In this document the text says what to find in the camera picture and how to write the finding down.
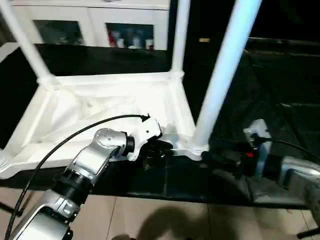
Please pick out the white plastic table top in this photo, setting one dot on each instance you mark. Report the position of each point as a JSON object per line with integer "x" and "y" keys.
{"x": 112, "y": 82}

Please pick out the white plastic table leg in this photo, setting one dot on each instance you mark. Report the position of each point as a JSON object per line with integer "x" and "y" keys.
{"x": 30, "y": 50}
{"x": 180, "y": 37}
{"x": 220, "y": 75}

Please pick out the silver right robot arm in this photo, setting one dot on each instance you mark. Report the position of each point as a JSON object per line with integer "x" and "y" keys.
{"x": 297, "y": 170}

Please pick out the black work mat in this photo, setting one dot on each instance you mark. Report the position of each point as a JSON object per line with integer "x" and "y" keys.
{"x": 275, "y": 87}

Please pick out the dark left robot foot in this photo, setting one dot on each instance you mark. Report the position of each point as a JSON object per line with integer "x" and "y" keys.
{"x": 122, "y": 237}

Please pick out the black metal stand bar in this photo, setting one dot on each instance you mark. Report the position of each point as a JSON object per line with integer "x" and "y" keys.
{"x": 306, "y": 233}
{"x": 6, "y": 207}

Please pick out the small yellow label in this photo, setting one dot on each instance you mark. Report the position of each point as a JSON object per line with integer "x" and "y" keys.
{"x": 204, "y": 39}

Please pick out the red white package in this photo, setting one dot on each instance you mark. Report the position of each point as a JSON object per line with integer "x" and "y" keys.
{"x": 111, "y": 37}

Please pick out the dark blue black cabinet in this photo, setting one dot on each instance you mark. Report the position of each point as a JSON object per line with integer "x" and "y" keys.
{"x": 207, "y": 25}

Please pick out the white glass-door cabinet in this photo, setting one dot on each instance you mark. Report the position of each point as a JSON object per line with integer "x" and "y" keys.
{"x": 100, "y": 12}

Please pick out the black television screen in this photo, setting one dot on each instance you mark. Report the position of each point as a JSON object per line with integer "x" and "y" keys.
{"x": 287, "y": 20}

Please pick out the white board strip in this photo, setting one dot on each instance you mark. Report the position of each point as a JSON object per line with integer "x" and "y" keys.
{"x": 7, "y": 50}

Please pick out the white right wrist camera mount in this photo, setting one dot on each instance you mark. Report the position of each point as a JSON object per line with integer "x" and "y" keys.
{"x": 257, "y": 127}

